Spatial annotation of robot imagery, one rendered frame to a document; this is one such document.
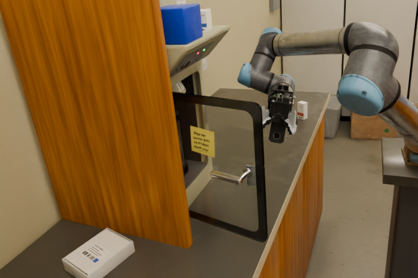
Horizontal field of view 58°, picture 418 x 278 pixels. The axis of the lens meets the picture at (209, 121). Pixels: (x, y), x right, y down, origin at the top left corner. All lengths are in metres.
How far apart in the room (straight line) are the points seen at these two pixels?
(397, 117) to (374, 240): 1.63
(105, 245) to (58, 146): 0.33
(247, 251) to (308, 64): 3.19
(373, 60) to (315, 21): 3.02
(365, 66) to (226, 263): 0.63
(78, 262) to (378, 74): 0.92
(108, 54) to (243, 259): 0.65
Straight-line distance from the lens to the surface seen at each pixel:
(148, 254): 1.16
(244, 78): 1.26
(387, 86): 1.03
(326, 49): 1.17
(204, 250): 1.14
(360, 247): 2.62
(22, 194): 1.33
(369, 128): 3.89
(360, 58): 1.03
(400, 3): 3.96
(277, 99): 1.11
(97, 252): 1.16
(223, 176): 0.94
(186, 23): 0.97
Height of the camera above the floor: 1.69
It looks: 22 degrees down
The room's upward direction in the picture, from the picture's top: 6 degrees counter-clockwise
